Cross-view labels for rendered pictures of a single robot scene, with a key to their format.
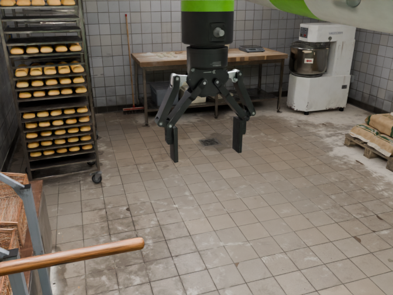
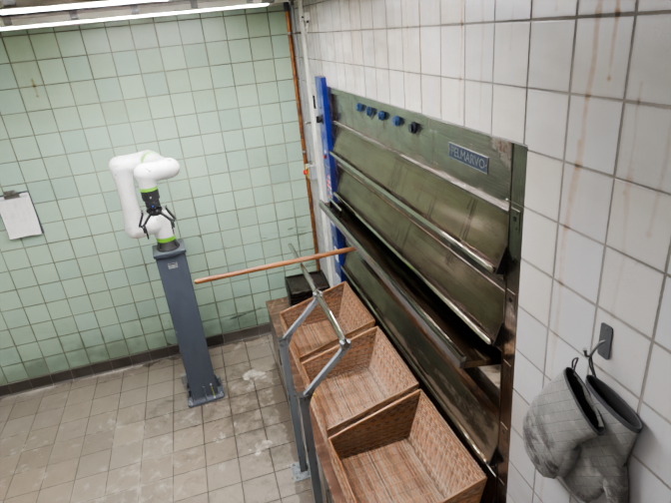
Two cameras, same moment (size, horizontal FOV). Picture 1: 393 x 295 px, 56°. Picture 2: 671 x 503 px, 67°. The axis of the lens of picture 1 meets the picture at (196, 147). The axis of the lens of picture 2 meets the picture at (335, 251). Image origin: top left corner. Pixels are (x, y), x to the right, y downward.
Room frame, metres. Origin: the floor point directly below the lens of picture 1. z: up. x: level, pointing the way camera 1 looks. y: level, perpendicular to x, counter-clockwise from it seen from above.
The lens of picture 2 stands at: (3.25, 1.10, 2.43)
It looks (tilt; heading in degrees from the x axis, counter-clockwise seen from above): 24 degrees down; 184
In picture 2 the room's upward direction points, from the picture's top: 6 degrees counter-clockwise
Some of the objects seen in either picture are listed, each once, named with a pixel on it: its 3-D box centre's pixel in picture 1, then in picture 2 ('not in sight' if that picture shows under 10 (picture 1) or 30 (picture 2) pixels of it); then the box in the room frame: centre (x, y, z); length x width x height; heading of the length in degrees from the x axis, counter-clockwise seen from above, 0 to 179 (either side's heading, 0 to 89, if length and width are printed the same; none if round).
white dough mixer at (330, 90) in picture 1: (316, 68); not in sight; (5.73, -1.85, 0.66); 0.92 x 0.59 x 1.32; 108
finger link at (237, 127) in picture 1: (237, 134); not in sight; (0.70, -0.08, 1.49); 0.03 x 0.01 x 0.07; 20
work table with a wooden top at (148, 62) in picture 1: (208, 83); not in sight; (5.62, -0.19, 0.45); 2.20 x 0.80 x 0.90; 108
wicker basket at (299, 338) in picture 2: not in sight; (325, 325); (0.55, 0.81, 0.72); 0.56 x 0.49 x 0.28; 19
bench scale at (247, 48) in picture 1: (251, 48); not in sight; (5.88, -0.86, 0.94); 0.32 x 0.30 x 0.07; 18
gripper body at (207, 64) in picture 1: (207, 71); (153, 208); (0.68, -0.02, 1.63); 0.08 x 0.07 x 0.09; 110
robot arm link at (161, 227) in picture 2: not in sight; (161, 226); (0.23, -0.20, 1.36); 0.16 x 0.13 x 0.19; 125
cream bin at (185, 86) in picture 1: (190, 91); not in sight; (5.53, 0.08, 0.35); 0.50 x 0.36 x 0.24; 19
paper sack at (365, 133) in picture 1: (379, 131); not in sight; (4.14, -2.18, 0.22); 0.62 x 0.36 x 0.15; 113
